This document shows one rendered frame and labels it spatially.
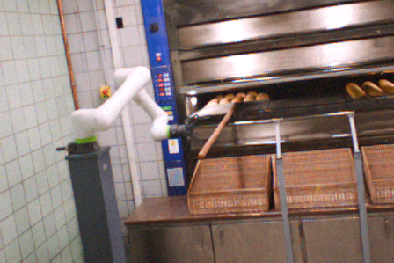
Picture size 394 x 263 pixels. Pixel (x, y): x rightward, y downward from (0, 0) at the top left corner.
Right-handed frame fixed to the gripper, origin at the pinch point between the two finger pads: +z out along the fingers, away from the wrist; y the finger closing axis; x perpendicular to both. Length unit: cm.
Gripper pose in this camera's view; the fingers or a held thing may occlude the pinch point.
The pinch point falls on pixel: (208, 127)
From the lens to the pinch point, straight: 333.8
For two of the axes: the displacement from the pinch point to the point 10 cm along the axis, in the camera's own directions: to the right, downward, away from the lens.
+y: 1.2, 9.8, 1.3
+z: 9.8, -0.9, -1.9
